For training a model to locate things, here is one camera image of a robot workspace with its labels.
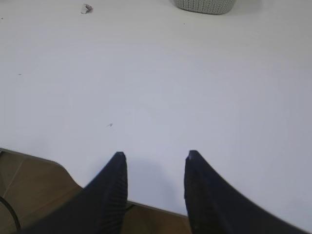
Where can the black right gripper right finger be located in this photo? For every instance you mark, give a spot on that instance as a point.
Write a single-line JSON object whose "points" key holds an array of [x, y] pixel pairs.
{"points": [[215, 207]]}

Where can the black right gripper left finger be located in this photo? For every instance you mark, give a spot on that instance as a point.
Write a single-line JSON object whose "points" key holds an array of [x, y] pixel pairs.
{"points": [[98, 209]]}

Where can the green woven plastic basket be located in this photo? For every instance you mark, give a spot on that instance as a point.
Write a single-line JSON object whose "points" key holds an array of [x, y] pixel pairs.
{"points": [[210, 7]]}

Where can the small torn paper bit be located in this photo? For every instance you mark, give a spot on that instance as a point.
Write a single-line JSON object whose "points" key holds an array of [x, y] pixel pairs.
{"points": [[86, 8]]}

